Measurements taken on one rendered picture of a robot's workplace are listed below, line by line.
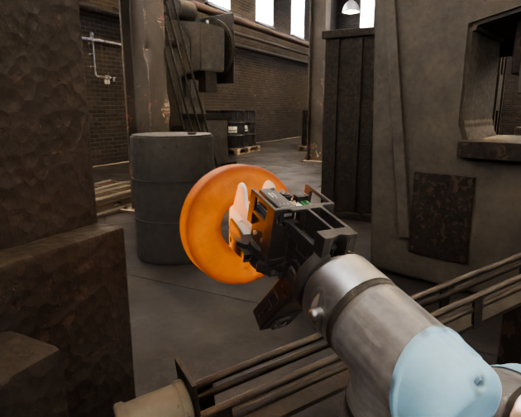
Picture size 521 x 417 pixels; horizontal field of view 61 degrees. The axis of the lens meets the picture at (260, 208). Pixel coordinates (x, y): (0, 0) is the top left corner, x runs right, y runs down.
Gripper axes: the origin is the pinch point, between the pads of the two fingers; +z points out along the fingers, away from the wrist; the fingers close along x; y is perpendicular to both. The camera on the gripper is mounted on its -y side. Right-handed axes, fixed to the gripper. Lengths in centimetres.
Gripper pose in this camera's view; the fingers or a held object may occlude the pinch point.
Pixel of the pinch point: (240, 209)
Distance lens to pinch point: 56.9
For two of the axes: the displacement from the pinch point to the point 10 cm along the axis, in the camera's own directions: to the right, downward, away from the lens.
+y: 1.2, -8.9, -4.3
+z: -4.5, -4.4, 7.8
